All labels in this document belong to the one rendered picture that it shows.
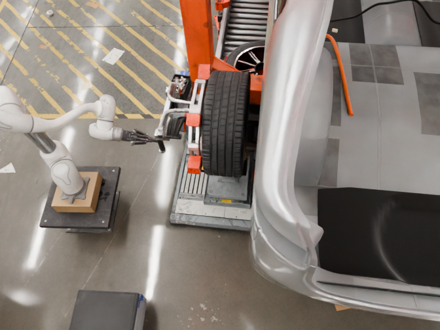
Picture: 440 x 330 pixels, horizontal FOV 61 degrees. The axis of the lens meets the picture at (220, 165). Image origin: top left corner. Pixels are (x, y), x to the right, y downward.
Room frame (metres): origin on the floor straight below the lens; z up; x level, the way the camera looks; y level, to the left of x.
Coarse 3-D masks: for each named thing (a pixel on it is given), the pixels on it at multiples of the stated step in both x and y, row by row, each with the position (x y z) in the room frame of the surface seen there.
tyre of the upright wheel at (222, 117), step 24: (216, 72) 1.61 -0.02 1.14; (240, 72) 1.65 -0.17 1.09; (216, 96) 1.39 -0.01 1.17; (240, 96) 1.38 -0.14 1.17; (216, 120) 1.26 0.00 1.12; (240, 120) 1.25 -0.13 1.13; (216, 144) 1.17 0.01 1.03; (240, 144) 1.15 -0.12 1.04; (216, 168) 1.12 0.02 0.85; (240, 168) 1.10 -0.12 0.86
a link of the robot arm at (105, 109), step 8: (104, 96) 1.65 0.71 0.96; (112, 96) 1.67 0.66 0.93; (88, 104) 1.56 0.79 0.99; (96, 104) 1.58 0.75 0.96; (104, 104) 1.59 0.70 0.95; (112, 104) 1.61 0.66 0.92; (72, 112) 1.48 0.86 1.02; (80, 112) 1.50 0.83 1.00; (96, 112) 1.55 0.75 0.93; (104, 112) 1.55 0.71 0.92; (112, 112) 1.57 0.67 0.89; (40, 120) 1.36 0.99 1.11; (48, 120) 1.39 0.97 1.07; (56, 120) 1.40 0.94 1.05; (64, 120) 1.42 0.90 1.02; (72, 120) 1.44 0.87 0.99; (112, 120) 1.54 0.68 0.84; (32, 128) 1.30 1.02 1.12; (40, 128) 1.32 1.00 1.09; (48, 128) 1.34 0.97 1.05; (56, 128) 1.37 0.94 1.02
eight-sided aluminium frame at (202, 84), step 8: (200, 80) 1.57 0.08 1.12; (192, 96) 1.45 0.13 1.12; (200, 96) 1.45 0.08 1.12; (192, 104) 1.39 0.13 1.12; (200, 104) 1.39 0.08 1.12; (192, 112) 1.34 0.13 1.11; (200, 112) 1.34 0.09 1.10; (192, 128) 1.30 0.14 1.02; (192, 144) 1.22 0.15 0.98; (200, 144) 1.46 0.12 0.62; (192, 152) 1.22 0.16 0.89; (200, 152) 1.39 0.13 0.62
